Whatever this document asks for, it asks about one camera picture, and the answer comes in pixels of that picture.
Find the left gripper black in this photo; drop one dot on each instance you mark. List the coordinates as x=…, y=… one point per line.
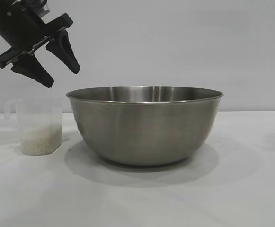
x=16, y=23

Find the clear plastic measuring cup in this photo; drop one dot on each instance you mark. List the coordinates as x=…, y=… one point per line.
x=40, y=113

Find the white rice grains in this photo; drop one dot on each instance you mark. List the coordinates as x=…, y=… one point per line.
x=40, y=142

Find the stainless steel mixing bowl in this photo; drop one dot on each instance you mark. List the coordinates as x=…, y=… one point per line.
x=139, y=130

